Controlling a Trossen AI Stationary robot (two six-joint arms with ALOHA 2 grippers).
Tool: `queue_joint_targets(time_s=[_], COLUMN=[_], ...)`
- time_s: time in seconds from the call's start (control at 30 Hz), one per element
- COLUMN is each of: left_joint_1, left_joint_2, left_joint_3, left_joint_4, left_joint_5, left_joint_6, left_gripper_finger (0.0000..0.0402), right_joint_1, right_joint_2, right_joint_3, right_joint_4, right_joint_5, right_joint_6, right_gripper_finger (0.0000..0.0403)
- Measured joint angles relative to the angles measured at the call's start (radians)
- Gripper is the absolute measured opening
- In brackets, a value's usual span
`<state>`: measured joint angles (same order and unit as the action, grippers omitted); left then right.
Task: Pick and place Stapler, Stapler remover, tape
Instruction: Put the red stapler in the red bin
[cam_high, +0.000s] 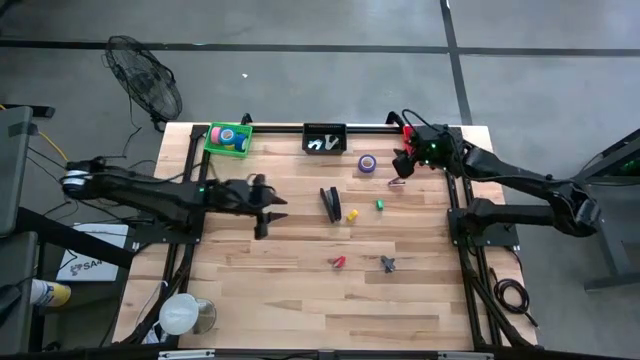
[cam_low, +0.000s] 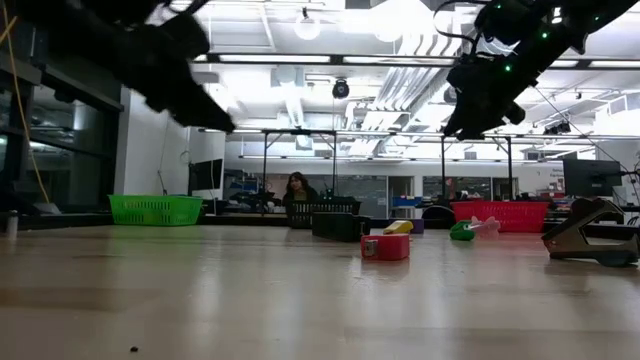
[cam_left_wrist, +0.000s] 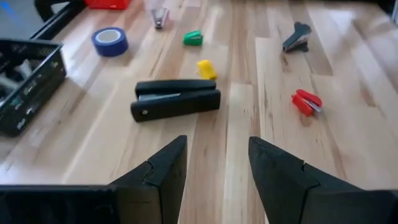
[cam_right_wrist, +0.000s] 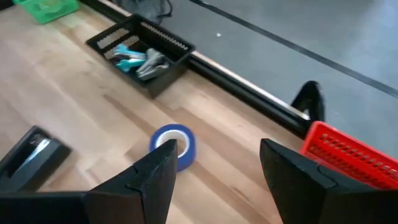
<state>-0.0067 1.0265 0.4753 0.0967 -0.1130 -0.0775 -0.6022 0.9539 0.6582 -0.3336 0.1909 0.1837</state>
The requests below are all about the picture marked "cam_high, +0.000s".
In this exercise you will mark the pink tape roll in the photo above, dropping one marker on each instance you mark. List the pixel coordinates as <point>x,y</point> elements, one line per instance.
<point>215,136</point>

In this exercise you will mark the grey metal desk frame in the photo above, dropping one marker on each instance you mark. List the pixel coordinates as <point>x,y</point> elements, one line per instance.
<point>615,225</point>

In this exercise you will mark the silver aluminium bar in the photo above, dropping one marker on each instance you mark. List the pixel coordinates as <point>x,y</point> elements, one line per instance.
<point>185,355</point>
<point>465,356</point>

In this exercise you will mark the black table frame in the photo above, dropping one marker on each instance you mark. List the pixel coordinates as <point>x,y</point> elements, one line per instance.
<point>280,129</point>

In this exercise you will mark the yellow mini stapler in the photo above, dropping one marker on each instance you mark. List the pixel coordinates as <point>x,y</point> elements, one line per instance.
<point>352,215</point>

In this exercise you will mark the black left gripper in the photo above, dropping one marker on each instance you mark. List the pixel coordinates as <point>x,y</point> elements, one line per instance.
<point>235,197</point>

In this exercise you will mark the green plastic basket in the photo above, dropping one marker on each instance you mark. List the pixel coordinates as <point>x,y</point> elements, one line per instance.
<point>212,149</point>

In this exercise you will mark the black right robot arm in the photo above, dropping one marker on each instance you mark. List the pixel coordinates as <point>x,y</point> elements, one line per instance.
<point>525,175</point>

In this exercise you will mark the red staple remover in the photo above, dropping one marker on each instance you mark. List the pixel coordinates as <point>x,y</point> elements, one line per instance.
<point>339,261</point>

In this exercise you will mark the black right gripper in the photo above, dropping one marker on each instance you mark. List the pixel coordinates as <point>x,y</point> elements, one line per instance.
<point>440,147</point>

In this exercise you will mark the black floor fan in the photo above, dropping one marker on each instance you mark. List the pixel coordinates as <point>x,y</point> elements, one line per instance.
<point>145,80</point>

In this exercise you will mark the green mini stapler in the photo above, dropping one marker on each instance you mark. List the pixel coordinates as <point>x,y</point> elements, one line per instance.
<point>380,205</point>

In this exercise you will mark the black stapler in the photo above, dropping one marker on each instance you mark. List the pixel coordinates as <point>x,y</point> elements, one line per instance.
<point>332,205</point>

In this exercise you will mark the black diagonal beam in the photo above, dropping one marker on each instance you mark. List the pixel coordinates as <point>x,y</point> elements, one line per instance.
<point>75,237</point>

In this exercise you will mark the purple tape roll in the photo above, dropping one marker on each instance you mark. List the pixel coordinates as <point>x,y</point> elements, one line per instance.
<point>362,167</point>

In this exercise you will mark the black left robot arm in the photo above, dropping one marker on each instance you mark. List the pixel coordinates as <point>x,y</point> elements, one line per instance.
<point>150,192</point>

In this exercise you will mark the black plastic basket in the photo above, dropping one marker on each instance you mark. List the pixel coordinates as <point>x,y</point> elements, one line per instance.
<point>325,127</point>

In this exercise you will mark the yellow tape roll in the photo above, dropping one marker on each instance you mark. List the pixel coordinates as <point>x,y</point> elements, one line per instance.
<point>229,147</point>

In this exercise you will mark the grey staple remover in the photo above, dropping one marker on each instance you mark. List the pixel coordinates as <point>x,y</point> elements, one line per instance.
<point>387,263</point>

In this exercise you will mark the white yellow spray can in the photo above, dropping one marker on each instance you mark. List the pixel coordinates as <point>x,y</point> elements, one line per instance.
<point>50,293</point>

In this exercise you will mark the blue tape roll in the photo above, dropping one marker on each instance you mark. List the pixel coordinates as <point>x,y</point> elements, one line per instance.
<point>240,142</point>

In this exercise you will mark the grey side table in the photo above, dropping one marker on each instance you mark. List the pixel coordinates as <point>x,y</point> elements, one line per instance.
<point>15,165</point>
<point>17,290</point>

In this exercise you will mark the white printed board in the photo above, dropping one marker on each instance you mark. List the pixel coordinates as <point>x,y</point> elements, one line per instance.
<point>100,250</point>

